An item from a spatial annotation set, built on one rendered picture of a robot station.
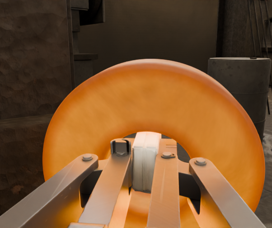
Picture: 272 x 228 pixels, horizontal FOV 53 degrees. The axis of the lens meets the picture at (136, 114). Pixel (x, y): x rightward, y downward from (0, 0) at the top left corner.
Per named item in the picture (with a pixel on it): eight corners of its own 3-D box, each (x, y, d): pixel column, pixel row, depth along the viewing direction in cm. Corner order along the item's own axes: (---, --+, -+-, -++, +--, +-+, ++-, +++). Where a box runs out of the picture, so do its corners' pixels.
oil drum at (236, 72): (191, 140, 301) (195, 56, 280) (231, 132, 327) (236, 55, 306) (232, 158, 250) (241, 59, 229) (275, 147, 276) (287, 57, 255)
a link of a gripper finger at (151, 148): (144, 147, 16) (157, 147, 16) (152, 112, 23) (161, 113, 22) (144, 192, 17) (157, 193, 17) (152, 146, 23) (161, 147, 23)
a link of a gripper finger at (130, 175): (128, 197, 15) (76, 194, 15) (139, 157, 20) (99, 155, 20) (128, 173, 15) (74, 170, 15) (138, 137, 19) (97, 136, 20)
